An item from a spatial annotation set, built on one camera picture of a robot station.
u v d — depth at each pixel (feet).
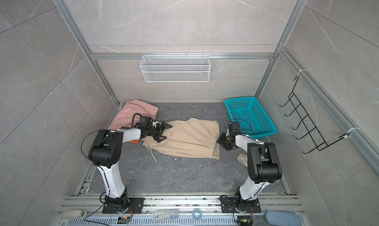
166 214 2.30
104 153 1.71
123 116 3.33
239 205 2.16
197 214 2.34
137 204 2.40
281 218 2.22
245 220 2.30
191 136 3.22
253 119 3.61
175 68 3.30
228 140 2.37
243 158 2.83
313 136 2.04
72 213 2.22
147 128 2.76
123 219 2.31
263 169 1.54
